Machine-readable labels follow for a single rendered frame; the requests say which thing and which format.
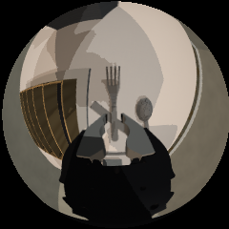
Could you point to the silver spoon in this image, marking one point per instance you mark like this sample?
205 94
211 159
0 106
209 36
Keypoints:
144 110

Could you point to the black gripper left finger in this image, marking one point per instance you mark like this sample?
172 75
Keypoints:
86 147

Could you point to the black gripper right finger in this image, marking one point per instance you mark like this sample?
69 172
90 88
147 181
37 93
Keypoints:
141 143

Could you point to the silver fork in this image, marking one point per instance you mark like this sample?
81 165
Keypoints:
113 91

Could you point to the brown divided tray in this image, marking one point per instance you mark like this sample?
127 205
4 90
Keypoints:
34 102

